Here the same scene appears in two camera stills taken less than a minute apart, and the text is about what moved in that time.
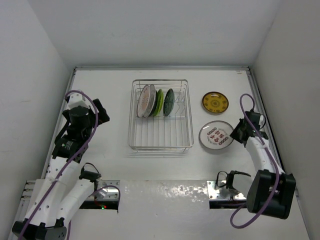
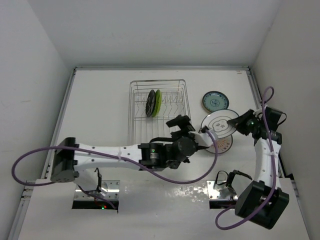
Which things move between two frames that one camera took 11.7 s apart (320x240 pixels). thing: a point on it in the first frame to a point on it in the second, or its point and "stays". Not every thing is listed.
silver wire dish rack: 173,132 stays
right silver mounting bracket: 215,192 stays
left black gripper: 102,117 to 182,120
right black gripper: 234,134 to 241,119
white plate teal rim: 144,97 to 217,120
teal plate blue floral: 168,102 to 214,101
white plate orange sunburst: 143,101 to 223,145
